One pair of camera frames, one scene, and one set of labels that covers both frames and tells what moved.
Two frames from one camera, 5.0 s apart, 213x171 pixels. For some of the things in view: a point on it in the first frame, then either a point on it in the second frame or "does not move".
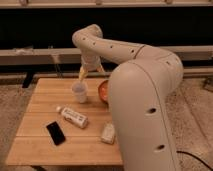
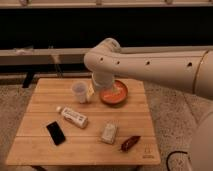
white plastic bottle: x=73 y=117 does not move
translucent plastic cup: x=80 y=90 does not move
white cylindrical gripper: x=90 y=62 -> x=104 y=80
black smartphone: x=56 y=133 does not move
